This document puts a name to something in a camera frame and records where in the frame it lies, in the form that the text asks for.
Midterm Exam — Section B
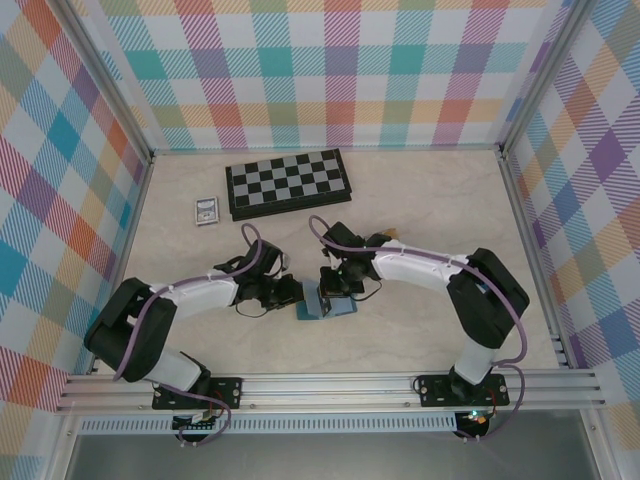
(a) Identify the slotted grey cable duct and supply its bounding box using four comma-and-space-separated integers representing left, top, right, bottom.
79, 417, 459, 435

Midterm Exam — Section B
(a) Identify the thin aluminium rear rail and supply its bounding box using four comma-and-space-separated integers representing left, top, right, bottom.
149, 143, 504, 154

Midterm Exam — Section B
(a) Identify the left gripper thin black cable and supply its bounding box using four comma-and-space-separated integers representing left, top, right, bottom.
234, 299, 282, 320

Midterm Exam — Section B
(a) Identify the black grey chess board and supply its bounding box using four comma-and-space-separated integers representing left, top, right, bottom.
224, 148, 354, 224

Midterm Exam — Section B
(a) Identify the blue playing card deck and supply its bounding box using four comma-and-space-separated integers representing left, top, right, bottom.
193, 196, 223, 227

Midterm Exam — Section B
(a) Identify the long aluminium mounting rail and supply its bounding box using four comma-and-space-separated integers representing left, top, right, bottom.
54, 369, 606, 414

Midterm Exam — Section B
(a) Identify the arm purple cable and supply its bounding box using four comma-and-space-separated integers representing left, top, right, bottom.
112, 223, 281, 447
308, 214, 529, 444

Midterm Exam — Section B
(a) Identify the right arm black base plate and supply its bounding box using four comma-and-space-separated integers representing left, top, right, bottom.
414, 373, 509, 407

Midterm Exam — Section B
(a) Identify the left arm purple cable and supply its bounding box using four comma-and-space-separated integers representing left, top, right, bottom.
112, 223, 281, 447

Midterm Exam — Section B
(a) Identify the right gripper thin black cable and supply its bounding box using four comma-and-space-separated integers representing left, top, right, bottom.
355, 278, 382, 304

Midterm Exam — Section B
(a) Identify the gripper thin black cable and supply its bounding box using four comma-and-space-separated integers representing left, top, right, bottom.
355, 278, 382, 304
234, 299, 282, 320

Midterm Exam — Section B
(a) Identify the aluminium frame post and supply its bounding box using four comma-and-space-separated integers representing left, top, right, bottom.
49, 0, 154, 164
499, 0, 594, 151

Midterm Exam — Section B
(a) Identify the clear acrylic card box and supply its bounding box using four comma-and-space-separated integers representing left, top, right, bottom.
368, 227, 404, 247

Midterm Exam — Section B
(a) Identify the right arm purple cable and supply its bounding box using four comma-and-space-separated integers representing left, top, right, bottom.
308, 214, 529, 444

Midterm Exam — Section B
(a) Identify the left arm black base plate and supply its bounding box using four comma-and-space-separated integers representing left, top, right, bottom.
152, 377, 244, 411

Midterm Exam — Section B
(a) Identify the blue leather card holder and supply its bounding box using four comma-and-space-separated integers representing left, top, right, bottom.
294, 280, 359, 322

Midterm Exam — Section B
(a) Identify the aluminium table side rail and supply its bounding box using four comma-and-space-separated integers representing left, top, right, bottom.
497, 144, 574, 371

